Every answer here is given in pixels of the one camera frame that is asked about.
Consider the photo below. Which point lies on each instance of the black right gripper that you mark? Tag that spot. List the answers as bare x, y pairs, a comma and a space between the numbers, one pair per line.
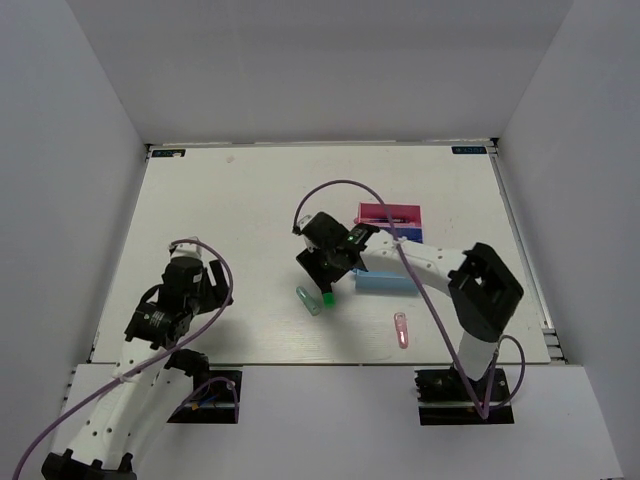
310, 261

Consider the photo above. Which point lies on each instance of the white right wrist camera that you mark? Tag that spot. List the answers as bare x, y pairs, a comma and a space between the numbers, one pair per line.
298, 231

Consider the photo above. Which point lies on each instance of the green cap black highlighter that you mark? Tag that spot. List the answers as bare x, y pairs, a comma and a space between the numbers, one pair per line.
328, 299

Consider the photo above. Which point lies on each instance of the left corner table label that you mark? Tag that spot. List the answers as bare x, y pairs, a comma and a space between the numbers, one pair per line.
168, 153

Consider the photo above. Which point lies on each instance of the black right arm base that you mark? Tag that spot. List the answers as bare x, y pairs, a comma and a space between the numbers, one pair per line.
443, 400

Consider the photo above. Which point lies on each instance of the light blue plastic bin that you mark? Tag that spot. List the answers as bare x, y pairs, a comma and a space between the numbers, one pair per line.
383, 283

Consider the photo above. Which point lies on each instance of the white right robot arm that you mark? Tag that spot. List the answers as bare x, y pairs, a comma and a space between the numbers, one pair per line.
484, 292

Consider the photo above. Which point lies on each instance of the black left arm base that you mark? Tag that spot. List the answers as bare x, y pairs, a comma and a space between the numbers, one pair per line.
215, 401

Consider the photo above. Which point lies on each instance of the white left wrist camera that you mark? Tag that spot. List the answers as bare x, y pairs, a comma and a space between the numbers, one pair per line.
186, 253

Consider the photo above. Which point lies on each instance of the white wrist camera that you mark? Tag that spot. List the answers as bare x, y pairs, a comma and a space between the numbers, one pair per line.
298, 231
186, 253

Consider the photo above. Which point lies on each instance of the pink plastic bin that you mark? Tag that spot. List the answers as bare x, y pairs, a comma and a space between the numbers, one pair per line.
403, 215

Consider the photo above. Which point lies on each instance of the corner table label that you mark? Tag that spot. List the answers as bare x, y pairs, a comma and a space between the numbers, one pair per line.
468, 150
168, 153

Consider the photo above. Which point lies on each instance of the right corner table label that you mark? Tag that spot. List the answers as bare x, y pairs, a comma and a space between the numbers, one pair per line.
468, 150

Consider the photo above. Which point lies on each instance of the purple plastic bin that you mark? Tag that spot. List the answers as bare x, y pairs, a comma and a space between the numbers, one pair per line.
411, 233

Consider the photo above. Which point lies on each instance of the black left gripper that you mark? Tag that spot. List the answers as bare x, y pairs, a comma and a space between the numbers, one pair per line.
216, 292

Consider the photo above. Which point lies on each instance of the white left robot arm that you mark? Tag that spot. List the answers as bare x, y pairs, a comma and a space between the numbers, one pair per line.
156, 374

